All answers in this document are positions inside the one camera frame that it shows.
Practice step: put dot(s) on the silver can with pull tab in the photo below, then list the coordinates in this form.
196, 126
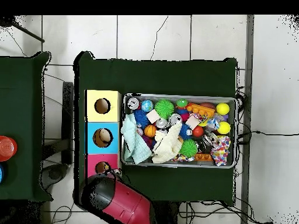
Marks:
133, 103

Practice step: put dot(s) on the red cup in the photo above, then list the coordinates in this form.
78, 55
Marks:
7, 148

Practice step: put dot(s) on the blue spiky ball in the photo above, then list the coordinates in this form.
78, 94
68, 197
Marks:
141, 119

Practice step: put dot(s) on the dark green table cloth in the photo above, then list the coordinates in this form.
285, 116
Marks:
154, 74

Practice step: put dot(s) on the yellow tennis ball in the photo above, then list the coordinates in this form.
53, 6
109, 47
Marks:
224, 128

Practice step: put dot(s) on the large green spiky ball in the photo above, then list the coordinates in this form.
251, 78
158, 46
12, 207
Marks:
164, 108

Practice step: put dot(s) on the silver can with open top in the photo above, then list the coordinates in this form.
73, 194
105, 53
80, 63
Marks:
175, 119

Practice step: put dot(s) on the orange plastic toy piece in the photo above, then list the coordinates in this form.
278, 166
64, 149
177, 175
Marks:
201, 110

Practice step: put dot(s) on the clear mesh bin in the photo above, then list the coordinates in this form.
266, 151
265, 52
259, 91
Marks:
133, 161

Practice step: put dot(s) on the mint green muslin cloth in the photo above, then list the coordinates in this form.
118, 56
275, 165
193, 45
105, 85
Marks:
134, 142

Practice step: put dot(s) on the small green spiky ball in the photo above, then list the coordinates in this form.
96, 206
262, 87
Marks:
188, 148

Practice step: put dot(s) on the flat orange plastic tray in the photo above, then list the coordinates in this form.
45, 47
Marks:
203, 157

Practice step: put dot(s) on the cream yellow muslin cloth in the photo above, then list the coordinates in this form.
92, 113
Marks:
168, 144

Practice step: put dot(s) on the black floor stand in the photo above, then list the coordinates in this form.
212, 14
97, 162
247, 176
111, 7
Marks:
67, 121

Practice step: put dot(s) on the blue cup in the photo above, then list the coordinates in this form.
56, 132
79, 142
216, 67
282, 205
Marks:
1, 173

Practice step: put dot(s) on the green cloth side table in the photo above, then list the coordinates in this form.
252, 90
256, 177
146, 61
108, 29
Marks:
25, 182

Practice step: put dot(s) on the wooden box with three holes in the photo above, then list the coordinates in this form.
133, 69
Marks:
91, 140

